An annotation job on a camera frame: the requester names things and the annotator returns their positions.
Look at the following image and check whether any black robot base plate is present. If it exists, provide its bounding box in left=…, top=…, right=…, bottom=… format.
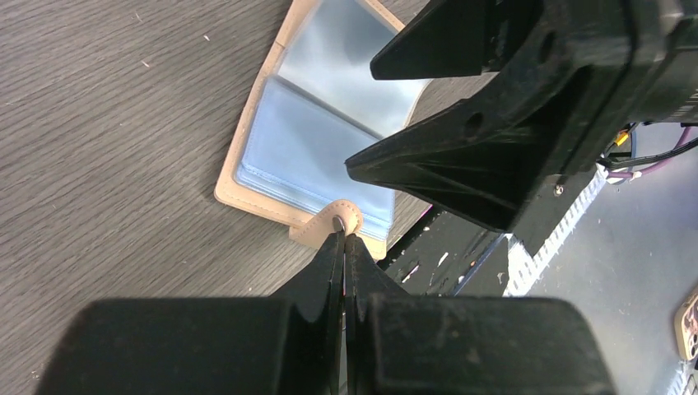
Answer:
left=378, top=169, right=607, bottom=296

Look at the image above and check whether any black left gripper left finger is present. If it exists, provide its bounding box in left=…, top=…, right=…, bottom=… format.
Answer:
left=36, top=232, right=346, bottom=394

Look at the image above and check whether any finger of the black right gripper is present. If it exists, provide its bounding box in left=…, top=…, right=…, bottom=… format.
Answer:
left=370, top=0, right=543, bottom=81
left=346, top=51, right=599, bottom=232

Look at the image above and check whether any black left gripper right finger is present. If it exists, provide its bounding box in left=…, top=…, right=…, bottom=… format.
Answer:
left=345, top=235, right=617, bottom=394

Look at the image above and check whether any phone with patterned case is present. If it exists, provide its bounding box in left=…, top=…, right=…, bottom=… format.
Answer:
left=674, top=293, right=697, bottom=360

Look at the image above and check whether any beige leather card holder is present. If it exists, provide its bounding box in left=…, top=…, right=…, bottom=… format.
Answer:
left=214, top=1, right=427, bottom=259

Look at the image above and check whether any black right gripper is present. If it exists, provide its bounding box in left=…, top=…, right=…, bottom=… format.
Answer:
left=538, top=1, right=697, bottom=170

